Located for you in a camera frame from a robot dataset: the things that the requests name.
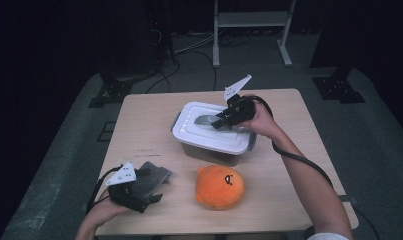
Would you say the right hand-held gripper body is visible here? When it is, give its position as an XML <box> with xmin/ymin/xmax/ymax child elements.
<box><xmin>221</xmin><ymin>73</ymin><xmax>257</xmax><ymax>127</ymax></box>

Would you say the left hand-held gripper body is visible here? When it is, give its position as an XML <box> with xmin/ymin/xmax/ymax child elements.
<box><xmin>104</xmin><ymin>161</ymin><xmax>151</xmax><ymax>214</ymax></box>

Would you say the white lid with grey handle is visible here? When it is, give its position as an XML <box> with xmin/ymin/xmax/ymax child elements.
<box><xmin>171</xmin><ymin>101</ymin><xmax>255</xmax><ymax>156</ymax></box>

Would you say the brown translucent storage box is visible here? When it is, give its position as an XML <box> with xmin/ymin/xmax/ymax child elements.
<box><xmin>170</xmin><ymin>111</ymin><xmax>257</xmax><ymax>168</ymax></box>

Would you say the orange plush toy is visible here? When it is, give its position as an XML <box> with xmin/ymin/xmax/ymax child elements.
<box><xmin>194</xmin><ymin>164</ymin><xmax>246</xmax><ymax>211</ymax></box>

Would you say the person's right hand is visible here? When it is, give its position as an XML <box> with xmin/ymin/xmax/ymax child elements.
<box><xmin>240</xmin><ymin>99</ymin><xmax>279</xmax><ymax>139</ymax></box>

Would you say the person's left hand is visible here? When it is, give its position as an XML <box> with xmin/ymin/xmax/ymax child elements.
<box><xmin>86</xmin><ymin>199</ymin><xmax>130</xmax><ymax>228</ymax></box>

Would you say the black stand base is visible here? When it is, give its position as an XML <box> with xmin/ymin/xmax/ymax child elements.
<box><xmin>87</xmin><ymin>74</ymin><xmax>134</xmax><ymax>109</ymax></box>
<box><xmin>312</xmin><ymin>75</ymin><xmax>367</xmax><ymax>105</ymax></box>

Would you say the white metal stand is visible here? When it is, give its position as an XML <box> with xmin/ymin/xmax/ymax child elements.
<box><xmin>212</xmin><ymin>0</ymin><xmax>297</xmax><ymax>69</ymax></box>

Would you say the black tape strip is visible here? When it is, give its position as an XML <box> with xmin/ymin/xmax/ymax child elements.
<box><xmin>339</xmin><ymin>194</ymin><xmax>360</xmax><ymax>205</ymax></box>

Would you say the person's white shirt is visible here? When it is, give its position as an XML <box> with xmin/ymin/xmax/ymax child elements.
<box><xmin>307</xmin><ymin>232</ymin><xmax>351</xmax><ymax>240</ymax></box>

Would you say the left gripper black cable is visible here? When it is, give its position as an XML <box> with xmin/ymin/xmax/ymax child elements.
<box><xmin>85</xmin><ymin>165</ymin><xmax>123</xmax><ymax>215</ymax></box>

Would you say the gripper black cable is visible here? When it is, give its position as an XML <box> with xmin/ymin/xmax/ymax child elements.
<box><xmin>247</xmin><ymin>94</ymin><xmax>334</xmax><ymax>188</ymax></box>
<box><xmin>85</xmin><ymin>165</ymin><xmax>123</xmax><ymax>215</ymax></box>

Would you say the black floor cable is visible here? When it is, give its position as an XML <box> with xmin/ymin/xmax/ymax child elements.
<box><xmin>144</xmin><ymin>49</ymin><xmax>219</xmax><ymax>95</ymax></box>

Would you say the white floor cable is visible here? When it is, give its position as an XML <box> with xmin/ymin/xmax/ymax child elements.
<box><xmin>173</xmin><ymin>32</ymin><xmax>216</xmax><ymax>55</ymax></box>

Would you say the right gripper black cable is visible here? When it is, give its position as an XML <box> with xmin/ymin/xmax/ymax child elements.
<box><xmin>247</xmin><ymin>94</ymin><xmax>334</xmax><ymax>188</ymax></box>

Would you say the thin black cable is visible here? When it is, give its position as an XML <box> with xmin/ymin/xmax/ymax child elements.
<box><xmin>351</xmin><ymin>204</ymin><xmax>382</xmax><ymax>240</ymax></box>

